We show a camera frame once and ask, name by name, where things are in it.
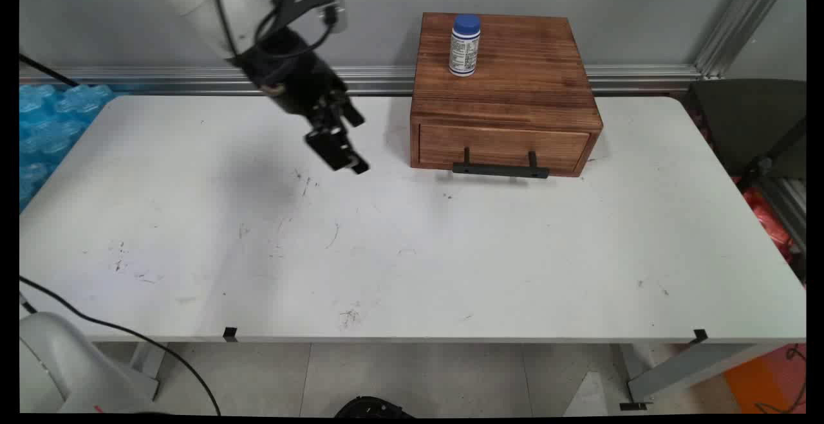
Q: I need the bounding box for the short black cable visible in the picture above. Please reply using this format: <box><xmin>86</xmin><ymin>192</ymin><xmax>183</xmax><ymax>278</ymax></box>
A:
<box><xmin>19</xmin><ymin>54</ymin><xmax>81</xmax><ymax>88</ymax></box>

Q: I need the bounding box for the short aluminium profile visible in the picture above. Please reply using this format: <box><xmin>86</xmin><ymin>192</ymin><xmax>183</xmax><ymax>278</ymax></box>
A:
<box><xmin>756</xmin><ymin>176</ymin><xmax>807</xmax><ymax>252</ymax></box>

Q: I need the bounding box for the brown wooden drawer cabinet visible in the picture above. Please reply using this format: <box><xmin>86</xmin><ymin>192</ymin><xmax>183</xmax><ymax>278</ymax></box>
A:
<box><xmin>409</xmin><ymin>12</ymin><xmax>604</xmax><ymax>178</ymax></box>

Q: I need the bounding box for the blue bubble wrap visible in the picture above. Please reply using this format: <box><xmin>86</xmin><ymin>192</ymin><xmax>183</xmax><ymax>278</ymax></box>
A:
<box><xmin>19</xmin><ymin>83</ymin><xmax>117</xmax><ymax>212</ymax></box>

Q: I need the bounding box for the white bottle with blue cap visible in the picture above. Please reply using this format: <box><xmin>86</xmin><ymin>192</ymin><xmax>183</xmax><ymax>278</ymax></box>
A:
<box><xmin>448</xmin><ymin>14</ymin><xmax>482</xmax><ymax>78</ymax></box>

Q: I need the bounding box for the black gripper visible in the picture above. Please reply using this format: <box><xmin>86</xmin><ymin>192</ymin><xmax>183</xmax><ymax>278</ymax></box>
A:
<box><xmin>239</xmin><ymin>25</ymin><xmax>371</xmax><ymax>175</ymax></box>

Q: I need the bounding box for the grey table leg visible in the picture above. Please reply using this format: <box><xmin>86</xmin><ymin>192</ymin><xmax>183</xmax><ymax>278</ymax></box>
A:
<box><xmin>619</xmin><ymin>342</ymin><xmax>773</xmax><ymax>405</ymax></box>
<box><xmin>129</xmin><ymin>342</ymin><xmax>169</xmax><ymax>383</ymax></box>

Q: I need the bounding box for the black round floor object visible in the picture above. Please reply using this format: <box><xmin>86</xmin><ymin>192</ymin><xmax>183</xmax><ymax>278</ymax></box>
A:
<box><xmin>333</xmin><ymin>396</ymin><xmax>416</xmax><ymax>419</ymax></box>

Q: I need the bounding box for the long black cable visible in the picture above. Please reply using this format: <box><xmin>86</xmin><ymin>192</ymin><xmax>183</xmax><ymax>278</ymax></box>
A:
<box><xmin>19</xmin><ymin>276</ymin><xmax>223</xmax><ymax>417</ymax></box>

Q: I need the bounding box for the orange box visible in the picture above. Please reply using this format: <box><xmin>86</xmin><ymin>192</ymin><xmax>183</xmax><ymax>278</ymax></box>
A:
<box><xmin>724</xmin><ymin>344</ymin><xmax>807</xmax><ymax>415</ymax></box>

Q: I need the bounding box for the slanted aluminium profile post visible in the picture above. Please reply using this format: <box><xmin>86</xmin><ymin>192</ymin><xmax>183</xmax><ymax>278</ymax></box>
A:
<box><xmin>694</xmin><ymin>0</ymin><xmax>796</xmax><ymax>80</ymax></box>

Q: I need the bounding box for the horizontal aluminium rail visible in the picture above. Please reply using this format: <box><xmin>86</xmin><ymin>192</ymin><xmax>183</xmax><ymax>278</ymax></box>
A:
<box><xmin>19</xmin><ymin>64</ymin><xmax>702</xmax><ymax>97</ymax></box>

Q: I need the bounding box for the wooden cabinet door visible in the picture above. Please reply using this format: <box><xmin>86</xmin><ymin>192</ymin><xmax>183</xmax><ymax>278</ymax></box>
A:
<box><xmin>418</xmin><ymin>124</ymin><xmax>592</xmax><ymax>174</ymax></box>

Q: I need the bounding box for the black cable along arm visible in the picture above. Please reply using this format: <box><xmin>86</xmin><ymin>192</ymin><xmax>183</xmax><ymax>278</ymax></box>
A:
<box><xmin>205</xmin><ymin>0</ymin><xmax>238</xmax><ymax>58</ymax></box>

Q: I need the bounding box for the black bar drawer handle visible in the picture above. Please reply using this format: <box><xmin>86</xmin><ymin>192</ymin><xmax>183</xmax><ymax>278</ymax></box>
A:
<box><xmin>452</xmin><ymin>147</ymin><xmax>550</xmax><ymax>180</ymax></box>

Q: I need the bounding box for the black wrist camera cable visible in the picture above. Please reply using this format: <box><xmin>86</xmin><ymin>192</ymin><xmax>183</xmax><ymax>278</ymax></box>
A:
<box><xmin>254</xmin><ymin>0</ymin><xmax>339</xmax><ymax>62</ymax></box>

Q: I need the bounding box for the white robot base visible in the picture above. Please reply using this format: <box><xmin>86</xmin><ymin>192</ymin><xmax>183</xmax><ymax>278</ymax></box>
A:
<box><xmin>19</xmin><ymin>311</ymin><xmax>162</xmax><ymax>415</ymax></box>

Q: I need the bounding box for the red plastic bag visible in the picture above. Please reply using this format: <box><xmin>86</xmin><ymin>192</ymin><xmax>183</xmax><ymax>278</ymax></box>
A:
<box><xmin>734</xmin><ymin>176</ymin><xmax>796</xmax><ymax>264</ymax></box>

